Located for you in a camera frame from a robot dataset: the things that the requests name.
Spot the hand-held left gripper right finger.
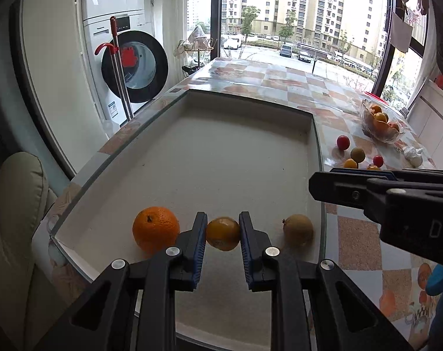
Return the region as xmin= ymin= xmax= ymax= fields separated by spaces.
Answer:
xmin=238 ymin=211 xmax=414 ymax=351

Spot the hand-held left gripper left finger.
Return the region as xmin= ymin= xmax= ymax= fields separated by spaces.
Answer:
xmin=35 ymin=211 xmax=208 ymax=351

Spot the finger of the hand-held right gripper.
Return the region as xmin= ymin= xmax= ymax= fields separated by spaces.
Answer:
xmin=308 ymin=172 xmax=390 ymax=224
xmin=329 ymin=167 xmax=405 ymax=182

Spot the yellow-orange oval fruit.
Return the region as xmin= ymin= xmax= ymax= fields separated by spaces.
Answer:
xmin=206 ymin=217 xmax=242 ymax=252

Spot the grey tray with white inside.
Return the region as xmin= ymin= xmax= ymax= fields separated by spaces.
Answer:
xmin=48 ymin=88 xmax=326 ymax=339

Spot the person's right hand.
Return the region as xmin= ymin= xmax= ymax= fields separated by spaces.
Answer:
xmin=425 ymin=262 xmax=443 ymax=297

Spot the clear glass fruit bowl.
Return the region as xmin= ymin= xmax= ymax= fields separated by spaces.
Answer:
xmin=360 ymin=99 xmax=405 ymax=143

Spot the large orange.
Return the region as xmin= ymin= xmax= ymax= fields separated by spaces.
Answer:
xmin=132 ymin=206 xmax=181 ymax=254

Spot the white plastic bag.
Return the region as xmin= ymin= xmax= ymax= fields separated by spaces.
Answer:
xmin=402 ymin=146 xmax=427 ymax=169

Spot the brown kiwi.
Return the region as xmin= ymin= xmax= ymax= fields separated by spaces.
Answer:
xmin=282 ymin=214 xmax=314 ymax=248

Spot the hanging grey cloth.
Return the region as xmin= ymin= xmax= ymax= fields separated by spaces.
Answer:
xmin=389 ymin=11 xmax=414 ymax=54

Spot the white front-load washing machine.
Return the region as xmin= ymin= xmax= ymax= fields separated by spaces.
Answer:
xmin=83 ymin=13 xmax=170 ymax=122

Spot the red hook hanger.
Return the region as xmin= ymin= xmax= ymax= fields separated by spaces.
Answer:
xmin=94 ymin=42 xmax=120 ymax=56

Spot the white wall cabinet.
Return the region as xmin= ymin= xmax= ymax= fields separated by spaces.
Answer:
xmin=405 ymin=78 xmax=443 ymax=171

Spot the mop with red handle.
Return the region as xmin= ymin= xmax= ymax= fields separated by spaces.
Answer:
xmin=110 ymin=16 xmax=135 ymax=120

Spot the wire rack with bags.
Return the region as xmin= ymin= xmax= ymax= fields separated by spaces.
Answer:
xmin=173 ymin=22 xmax=215 ymax=77

